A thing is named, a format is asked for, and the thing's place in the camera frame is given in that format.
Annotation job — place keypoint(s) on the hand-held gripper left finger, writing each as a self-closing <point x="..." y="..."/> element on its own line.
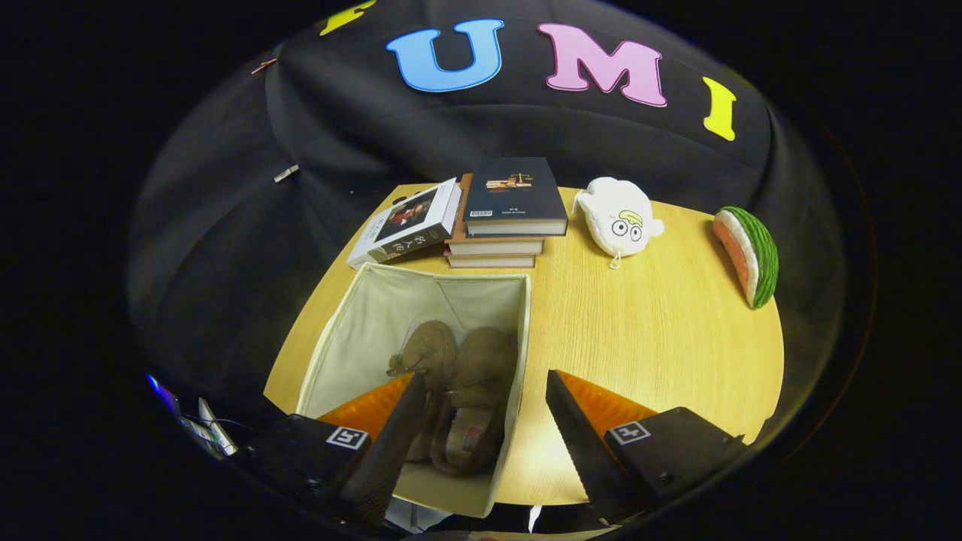
<point x="387" y="458"/>

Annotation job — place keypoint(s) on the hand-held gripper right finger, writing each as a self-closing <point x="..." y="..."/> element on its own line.
<point x="582" y="451"/>

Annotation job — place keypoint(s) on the brown fuzzy shoe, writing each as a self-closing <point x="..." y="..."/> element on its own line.
<point x="485" y="361"/>
<point x="428" y="349"/>

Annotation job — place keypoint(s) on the cream fabric storage box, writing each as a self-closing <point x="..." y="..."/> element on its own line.
<point x="376" y="315"/>

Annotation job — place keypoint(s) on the white desk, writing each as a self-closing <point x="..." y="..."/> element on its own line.
<point x="216" y="428"/>

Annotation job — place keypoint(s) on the white portrait cover book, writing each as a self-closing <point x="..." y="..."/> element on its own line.
<point x="409" y="222"/>

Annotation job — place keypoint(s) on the white plush toy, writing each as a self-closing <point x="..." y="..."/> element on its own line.
<point x="612" y="214"/>

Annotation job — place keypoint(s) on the watermelon slice plush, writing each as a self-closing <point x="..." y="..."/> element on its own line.
<point x="755" y="252"/>

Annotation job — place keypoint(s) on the black backdrop cloth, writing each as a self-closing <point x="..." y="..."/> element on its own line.
<point x="225" y="248"/>

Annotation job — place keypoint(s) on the dark blue book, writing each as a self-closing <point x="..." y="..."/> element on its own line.
<point x="515" y="188"/>

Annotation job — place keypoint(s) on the silver metal clip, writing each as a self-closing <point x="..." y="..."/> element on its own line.
<point x="285" y="173"/>

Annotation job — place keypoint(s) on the copper metal clip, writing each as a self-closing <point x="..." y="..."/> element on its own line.
<point x="263" y="65"/>

